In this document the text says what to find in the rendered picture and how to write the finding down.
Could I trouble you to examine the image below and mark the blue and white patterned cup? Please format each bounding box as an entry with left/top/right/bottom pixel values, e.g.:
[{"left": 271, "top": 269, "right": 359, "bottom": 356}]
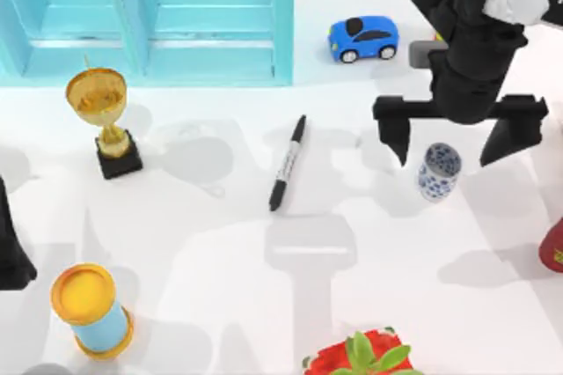
[{"left": 417, "top": 142, "right": 463, "bottom": 202}]

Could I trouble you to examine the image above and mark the grey rounded box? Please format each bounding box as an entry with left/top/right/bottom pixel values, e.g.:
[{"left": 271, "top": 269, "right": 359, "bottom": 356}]
[{"left": 408, "top": 40, "right": 450, "bottom": 70}]

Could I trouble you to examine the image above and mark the blue toy car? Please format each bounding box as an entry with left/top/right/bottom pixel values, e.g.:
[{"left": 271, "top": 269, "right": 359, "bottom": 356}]
[{"left": 325, "top": 15, "right": 400, "bottom": 64}]

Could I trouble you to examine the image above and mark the black marker pen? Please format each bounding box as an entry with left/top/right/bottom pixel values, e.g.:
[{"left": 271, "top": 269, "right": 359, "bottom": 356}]
[{"left": 268, "top": 114, "right": 308, "bottom": 213}]

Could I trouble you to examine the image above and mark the dark red can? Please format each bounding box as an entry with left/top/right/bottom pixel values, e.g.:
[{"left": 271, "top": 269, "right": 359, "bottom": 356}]
[{"left": 538, "top": 217, "right": 563, "bottom": 275}]

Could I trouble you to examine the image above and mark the red pot with green plant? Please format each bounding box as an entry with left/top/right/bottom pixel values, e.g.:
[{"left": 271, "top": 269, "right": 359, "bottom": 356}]
[{"left": 302, "top": 326, "right": 415, "bottom": 375}]

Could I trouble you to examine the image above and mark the light blue rack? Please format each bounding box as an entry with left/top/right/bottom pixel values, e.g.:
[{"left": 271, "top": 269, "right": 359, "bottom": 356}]
[{"left": 0, "top": 0, "right": 295, "bottom": 88}]

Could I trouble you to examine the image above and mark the gold trophy with black base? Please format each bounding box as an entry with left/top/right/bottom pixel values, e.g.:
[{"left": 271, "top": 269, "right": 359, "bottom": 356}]
[{"left": 65, "top": 55, "right": 144, "bottom": 180}]

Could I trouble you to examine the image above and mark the yellow and blue can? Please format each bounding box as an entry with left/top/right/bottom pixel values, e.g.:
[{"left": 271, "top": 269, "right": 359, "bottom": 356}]
[{"left": 49, "top": 263, "right": 135, "bottom": 359}]

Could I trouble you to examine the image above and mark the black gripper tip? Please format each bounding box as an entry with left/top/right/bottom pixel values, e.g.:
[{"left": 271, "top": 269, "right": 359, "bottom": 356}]
[{"left": 0, "top": 176, "right": 39, "bottom": 292}]

